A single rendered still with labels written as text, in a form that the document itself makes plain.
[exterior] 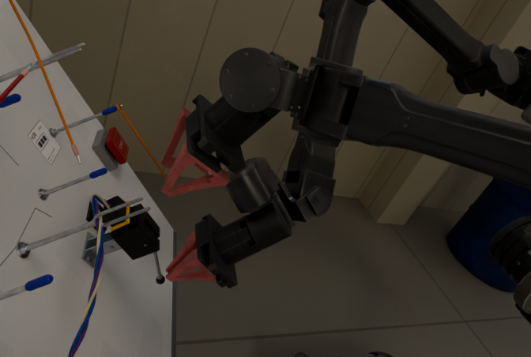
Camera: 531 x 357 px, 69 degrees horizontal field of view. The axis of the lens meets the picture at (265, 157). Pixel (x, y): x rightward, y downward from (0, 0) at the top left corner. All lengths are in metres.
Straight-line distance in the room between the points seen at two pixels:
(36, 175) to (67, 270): 0.12
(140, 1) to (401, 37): 1.57
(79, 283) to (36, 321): 0.09
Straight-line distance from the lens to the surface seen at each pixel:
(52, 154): 0.60
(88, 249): 0.58
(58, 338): 0.50
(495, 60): 0.93
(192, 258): 0.58
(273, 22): 2.26
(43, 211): 0.54
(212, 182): 0.45
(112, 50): 2.19
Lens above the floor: 1.50
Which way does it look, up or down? 28 degrees down
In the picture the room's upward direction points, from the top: 25 degrees clockwise
